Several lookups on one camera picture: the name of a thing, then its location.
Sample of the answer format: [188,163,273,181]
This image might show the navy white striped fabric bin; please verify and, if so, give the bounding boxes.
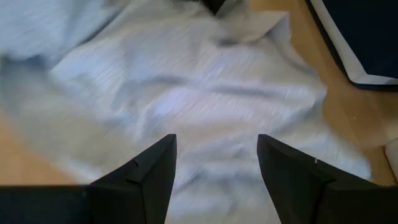
[306,0,398,93]

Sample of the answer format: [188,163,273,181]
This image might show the light blue patterned cloth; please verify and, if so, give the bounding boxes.
[0,0,374,224]

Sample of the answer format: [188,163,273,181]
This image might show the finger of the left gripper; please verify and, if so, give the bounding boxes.
[201,0,227,15]

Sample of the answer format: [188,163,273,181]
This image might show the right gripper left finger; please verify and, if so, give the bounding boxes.
[90,133,177,224]

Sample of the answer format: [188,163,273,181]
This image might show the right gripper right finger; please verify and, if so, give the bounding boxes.
[256,133,379,224]

